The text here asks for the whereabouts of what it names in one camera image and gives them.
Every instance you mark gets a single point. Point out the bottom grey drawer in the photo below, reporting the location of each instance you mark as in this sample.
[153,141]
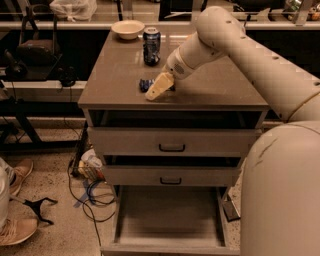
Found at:
[169,221]

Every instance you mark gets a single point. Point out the grey drawer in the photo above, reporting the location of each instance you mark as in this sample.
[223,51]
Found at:
[172,142]
[167,176]
[169,221]

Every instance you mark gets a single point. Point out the tan sneaker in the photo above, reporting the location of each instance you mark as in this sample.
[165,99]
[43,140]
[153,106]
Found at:
[20,173]
[13,232]

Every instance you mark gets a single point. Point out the white ceramic bowl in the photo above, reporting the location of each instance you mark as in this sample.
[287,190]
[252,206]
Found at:
[127,29]

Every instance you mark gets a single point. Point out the tan sneaker upper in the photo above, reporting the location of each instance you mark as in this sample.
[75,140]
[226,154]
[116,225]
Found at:
[20,173]

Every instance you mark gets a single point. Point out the top grey drawer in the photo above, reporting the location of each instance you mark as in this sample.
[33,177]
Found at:
[172,142]

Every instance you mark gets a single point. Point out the middle grey drawer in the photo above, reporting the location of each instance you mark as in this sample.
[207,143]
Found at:
[167,176]

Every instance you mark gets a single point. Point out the grey drawer cabinet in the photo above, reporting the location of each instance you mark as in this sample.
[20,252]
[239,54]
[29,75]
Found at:
[216,97]

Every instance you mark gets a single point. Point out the blue rxbar blueberry wrapper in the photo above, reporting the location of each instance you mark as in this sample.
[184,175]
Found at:
[144,85]

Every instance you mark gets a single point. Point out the black headphones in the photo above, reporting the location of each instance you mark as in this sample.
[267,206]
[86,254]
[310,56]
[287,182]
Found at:
[67,77]

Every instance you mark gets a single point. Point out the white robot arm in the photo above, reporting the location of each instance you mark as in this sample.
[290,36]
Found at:
[280,196]

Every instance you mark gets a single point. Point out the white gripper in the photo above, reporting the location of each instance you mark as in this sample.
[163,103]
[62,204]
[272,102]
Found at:
[175,66]

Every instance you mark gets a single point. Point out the blue soda can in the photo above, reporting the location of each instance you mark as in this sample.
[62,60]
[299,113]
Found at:
[151,46]

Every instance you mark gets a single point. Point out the black bag on shelf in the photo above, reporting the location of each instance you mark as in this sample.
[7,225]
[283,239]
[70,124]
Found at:
[37,51]

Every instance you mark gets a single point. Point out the clear plastic bag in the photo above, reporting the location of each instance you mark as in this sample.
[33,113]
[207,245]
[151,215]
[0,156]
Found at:
[74,10]

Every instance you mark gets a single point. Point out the black bracket on floor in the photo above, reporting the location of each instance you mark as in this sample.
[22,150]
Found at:
[36,208]

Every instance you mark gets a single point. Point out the black floor plate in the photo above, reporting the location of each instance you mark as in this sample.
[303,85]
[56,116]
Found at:
[231,212]

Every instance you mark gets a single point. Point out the tan sneaker lower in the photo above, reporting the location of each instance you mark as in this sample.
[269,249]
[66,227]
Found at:
[13,232]

